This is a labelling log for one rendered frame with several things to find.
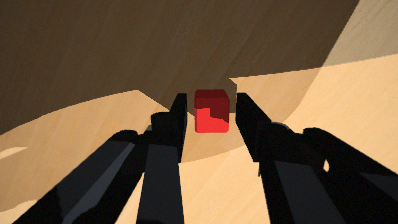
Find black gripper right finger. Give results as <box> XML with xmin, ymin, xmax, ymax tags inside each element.
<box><xmin>235</xmin><ymin>93</ymin><xmax>398</xmax><ymax>224</ymax></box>

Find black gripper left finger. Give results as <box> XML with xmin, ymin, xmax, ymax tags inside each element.
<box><xmin>12</xmin><ymin>93</ymin><xmax>188</xmax><ymax>224</ymax></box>

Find red cube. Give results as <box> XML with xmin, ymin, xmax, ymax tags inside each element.
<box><xmin>194</xmin><ymin>89</ymin><xmax>230</xmax><ymax>133</ymax></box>

